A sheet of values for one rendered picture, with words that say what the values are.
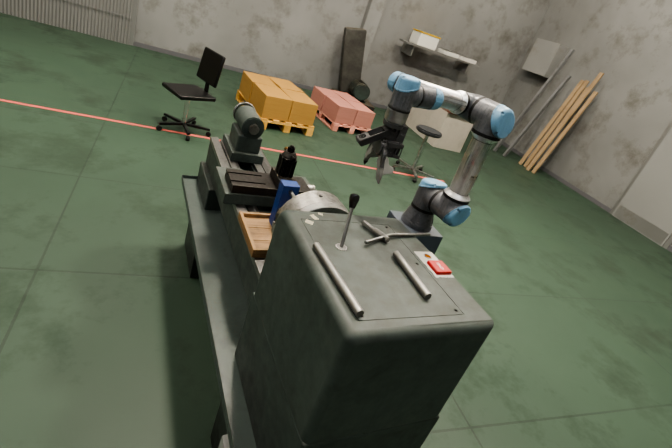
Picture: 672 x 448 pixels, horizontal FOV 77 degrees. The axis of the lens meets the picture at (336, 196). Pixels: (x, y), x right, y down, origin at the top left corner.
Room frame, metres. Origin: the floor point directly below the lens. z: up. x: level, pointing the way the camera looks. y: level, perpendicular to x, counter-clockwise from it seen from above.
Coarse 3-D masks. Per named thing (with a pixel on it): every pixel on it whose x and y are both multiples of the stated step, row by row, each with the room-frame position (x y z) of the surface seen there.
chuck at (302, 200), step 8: (304, 192) 1.46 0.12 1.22; (312, 192) 1.46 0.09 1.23; (320, 192) 1.48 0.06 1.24; (328, 192) 1.51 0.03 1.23; (288, 200) 1.43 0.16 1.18; (296, 200) 1.42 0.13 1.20; (304, 200) 1.41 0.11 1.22; (312, 200) 1.41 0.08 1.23; (320, 200) 1.42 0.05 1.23; (328, 200) 1.43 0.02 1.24; (336, 200) 1.48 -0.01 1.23; (280, 208) 1.42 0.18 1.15; (288, 208) 1.39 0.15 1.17; (296, 208) 1.38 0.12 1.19; (272, 224) 1.41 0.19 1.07; (272, 232) 1.40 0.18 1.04
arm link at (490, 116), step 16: (480, 112) 1.69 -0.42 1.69; (496, 112) 1.65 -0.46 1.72; (512, 112) 1.67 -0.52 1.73; (480, 128) 1.67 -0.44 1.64; (496, 128) 1.63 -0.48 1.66; (512, 128) 1.69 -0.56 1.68; (480, 144) 1.67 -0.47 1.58; (464, 160) 1.69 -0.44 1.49; (480, 160) 1.67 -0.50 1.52; (464, 176) 1.67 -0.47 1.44; (448, 192) 1.69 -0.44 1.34; (464, 192) 1.67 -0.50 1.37; (432, 208) 1.72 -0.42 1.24; (448, 208) 1.66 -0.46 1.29; (464, 208) 1.65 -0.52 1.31; (448, 224) 1.65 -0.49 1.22
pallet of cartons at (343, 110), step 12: (312, 96) 7.56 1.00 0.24; (324, 96) 7.18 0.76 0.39; (336, 96) 7.38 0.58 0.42; (348, 96) 7.75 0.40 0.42; (324, 108) 7.10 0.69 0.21; (336, 108) 6.80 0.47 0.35; (348, 108) 6.84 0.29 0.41; (360, 108) 7.11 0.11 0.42; (324, 120) 7.08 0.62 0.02; (336, 120) 6.75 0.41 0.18; (348, 120) 6.88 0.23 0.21; (360, 120) 7.00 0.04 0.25; (372, 120) 7.13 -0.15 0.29; (348, 132) 6.92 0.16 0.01; (360, 132) 7.21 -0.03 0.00
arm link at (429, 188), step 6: (426, 180) 1.80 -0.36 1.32; (432, 180) 1.82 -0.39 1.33; (438, 180) 1.85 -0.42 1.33; (420, 186) 1.80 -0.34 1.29; (426, 186) 1.77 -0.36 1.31; (432, 186) 1.76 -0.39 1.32; (438, 186) 1.76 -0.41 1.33; (444, 186) 1.78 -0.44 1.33; (420, 192) 1.79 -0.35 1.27; (426, 192) 1.77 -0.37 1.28; (432, 192) 1.75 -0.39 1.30; (438, 192) 1.75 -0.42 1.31; (414, 198) 1.81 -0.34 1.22; (420, 198) 1.78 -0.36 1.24; (426, 198) 1.75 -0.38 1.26; (432, 198) 1.73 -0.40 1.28; (414, 204) 1.79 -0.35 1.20; (420, 204) 1.77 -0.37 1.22; (426, 204) 1.75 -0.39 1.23; (426, 210) 1.76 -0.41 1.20
